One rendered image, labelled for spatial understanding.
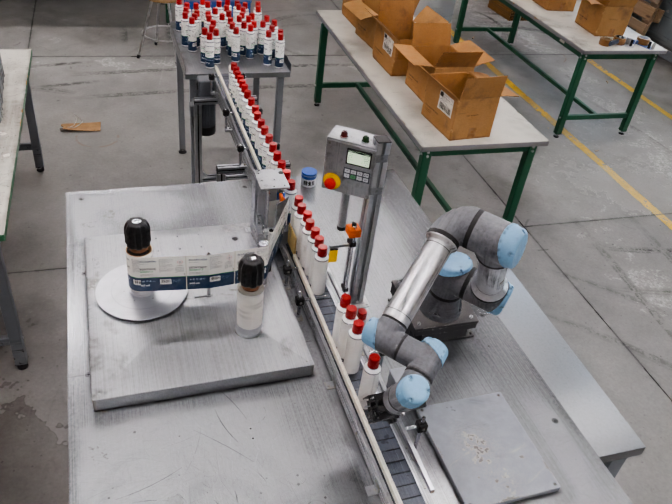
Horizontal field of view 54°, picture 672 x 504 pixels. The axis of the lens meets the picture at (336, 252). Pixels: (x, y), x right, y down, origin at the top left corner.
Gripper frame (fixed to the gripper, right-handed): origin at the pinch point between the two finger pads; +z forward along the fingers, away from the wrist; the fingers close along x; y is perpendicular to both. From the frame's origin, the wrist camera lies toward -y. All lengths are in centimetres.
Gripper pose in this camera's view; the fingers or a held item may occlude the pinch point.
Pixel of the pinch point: (379, 412)
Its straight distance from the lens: 198.7
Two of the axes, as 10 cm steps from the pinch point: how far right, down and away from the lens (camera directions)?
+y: -9.5, 1.0, -3.1
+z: -2.5, 3.8, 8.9
